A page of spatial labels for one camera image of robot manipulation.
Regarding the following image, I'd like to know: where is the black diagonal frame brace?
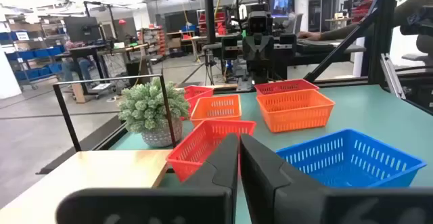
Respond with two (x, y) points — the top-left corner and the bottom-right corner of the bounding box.
(303, 9), (380, 83)

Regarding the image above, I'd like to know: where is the silver aluminium rail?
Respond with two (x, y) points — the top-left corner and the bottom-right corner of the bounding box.
(379, 53), (407, 100)

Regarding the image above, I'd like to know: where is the black display panel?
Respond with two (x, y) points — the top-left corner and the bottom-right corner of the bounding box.
(63, 16), (102, 44)

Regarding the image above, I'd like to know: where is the blue plastic basket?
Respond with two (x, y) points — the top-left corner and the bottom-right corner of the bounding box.
(275, 128), (428, 189)

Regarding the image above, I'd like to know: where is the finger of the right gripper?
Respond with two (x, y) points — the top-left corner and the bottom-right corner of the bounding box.
(279, 33), (298, 56)
(221, 36), (240, 61)

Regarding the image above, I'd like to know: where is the black aluminium frame post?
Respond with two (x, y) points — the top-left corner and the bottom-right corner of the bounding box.
(367, 0), (401, 87)
(202, 0), (217, 45)

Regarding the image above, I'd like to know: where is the wooden shelf with black frame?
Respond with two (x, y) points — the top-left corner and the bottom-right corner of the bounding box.
(0, 74), (177, 224)

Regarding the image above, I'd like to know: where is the red plastic basket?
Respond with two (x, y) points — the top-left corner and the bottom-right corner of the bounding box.
(166, 119), (257, 183)
(183, 85), (214, 120)
(254, 79), (320, 97)

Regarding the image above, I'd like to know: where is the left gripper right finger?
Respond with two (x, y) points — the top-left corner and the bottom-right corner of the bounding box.
(239, 133), (433, 224)

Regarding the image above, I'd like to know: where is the person's forearm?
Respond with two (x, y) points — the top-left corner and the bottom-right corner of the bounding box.
(319, 0), (433, 42)

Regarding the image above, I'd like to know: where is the black desk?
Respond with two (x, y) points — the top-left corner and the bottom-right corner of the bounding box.
(294, 39), (367, 66)

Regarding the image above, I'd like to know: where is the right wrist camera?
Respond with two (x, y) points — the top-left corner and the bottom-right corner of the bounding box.
(248, 10), (274, 35)

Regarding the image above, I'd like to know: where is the person's hand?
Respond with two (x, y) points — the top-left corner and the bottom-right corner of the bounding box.
(297, 30), (323, 42)

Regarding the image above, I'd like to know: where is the orange plastic basket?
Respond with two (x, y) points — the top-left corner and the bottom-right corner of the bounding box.
(256, 89), (336, 134)
(189, 93), (243, 127)

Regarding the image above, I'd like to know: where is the rack with red bins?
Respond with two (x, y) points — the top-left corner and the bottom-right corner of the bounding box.
(198, 10), (227, 36)

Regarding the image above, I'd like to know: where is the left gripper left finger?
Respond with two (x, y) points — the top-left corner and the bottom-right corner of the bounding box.
(55, 133), (240, 224)

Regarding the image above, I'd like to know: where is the rack with blue bins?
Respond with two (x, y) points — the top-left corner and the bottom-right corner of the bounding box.
(5, 44), (66, 91)

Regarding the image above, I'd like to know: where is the person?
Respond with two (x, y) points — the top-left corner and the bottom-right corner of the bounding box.
(62, 37), (93, 83)

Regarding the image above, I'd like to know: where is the artificial green potted plant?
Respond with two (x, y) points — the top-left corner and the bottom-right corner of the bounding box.
(116, 76), (191, 148)

